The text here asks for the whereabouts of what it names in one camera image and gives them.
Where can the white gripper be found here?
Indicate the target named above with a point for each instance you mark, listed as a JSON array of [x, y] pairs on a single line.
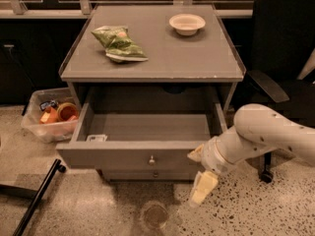
[[210, 156]]

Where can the grey top drawer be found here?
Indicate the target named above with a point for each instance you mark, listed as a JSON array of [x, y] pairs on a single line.
[[141, 139]]

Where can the grey drawer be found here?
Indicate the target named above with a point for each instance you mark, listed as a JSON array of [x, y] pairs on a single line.
[[150, 175], [141, 139]]

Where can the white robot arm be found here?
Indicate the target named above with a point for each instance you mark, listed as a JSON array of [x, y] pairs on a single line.
[[256, 130]]

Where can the grey bottom drawer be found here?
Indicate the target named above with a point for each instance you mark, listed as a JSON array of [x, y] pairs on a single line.
[[150, 175]]

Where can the grey drawer cabinet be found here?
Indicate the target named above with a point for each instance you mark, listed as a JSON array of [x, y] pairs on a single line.
[[180, 70]]

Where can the round floor disc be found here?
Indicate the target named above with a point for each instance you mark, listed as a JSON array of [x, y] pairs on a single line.
[[154, 215]]

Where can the white bowl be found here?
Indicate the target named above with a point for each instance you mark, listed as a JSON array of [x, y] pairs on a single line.
[[187, 24]]

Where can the green chip bag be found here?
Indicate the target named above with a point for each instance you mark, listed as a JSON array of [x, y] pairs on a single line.
[[118, 45]]

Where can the orange cup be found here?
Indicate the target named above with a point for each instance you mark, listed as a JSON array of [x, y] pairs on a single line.
[[67, 111]]

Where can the clear plastic bin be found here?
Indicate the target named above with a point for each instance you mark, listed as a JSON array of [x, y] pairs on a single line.
[[53, 132]]

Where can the orange block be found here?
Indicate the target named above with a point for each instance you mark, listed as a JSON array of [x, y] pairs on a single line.
[[49, 116]]

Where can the black metal stand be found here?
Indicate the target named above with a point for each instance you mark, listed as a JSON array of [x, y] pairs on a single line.
[[35, 196]]

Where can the black office chair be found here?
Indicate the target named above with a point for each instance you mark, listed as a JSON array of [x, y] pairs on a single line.
[[280, 72]]

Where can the metal railing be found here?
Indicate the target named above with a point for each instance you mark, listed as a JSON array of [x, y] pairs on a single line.
[[98, 4]]

